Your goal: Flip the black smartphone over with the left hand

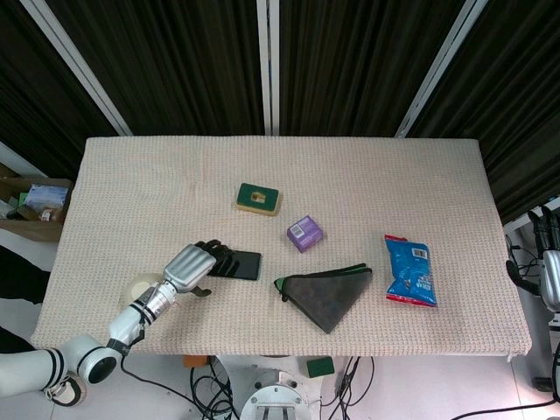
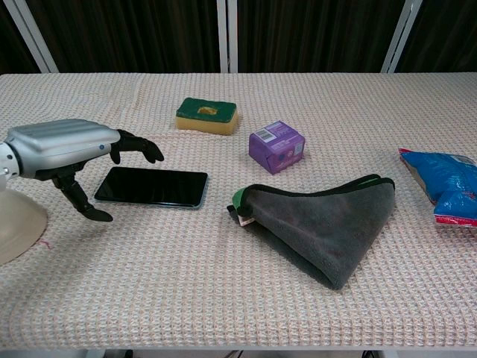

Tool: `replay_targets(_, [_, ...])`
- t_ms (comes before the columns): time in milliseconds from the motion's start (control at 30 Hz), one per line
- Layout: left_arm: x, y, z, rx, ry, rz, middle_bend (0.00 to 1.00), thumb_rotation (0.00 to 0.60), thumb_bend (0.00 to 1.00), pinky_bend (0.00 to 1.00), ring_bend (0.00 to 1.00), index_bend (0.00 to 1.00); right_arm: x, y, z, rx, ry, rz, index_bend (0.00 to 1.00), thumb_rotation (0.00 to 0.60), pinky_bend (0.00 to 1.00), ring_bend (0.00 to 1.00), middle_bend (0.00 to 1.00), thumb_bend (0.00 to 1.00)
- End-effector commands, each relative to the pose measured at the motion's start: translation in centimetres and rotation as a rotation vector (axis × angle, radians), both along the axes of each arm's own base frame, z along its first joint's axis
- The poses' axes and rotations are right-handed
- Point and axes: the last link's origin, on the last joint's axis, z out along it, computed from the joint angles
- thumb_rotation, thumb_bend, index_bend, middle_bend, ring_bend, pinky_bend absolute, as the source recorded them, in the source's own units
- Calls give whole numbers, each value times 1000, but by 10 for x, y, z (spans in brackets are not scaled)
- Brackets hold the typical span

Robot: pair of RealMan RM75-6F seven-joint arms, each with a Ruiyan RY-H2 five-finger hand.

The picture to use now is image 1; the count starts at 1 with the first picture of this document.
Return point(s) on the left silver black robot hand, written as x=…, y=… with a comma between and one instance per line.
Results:
x=189, y=265

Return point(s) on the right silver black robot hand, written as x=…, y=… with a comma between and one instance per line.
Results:
x=548, y=262

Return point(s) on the black smartphone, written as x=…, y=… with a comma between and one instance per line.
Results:
x=243, y=264

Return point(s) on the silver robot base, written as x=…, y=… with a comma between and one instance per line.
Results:
x=275, y=394

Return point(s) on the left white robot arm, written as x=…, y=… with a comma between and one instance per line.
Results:
x=92, y=350

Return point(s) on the white tape roll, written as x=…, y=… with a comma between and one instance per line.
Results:
x=139, y=286

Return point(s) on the beige woven table cloth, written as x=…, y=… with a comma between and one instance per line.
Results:
x=280, y=245

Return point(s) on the green yellow sponge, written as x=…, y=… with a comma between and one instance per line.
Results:
x=257, y=198

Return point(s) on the orange object on floor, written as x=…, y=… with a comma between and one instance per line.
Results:
x=194, y=361

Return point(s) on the small purple box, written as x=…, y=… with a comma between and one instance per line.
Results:
x=305, y=234

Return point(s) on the blue snack bag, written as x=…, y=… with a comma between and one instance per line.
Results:
x=411, y=272

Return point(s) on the dark triangular pouch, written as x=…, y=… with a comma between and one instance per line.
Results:
x=327, y=294

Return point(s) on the green block on floor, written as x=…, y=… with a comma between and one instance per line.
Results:
x=319, y=366

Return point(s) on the cardboard box with items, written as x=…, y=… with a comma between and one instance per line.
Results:
x=32, y=207

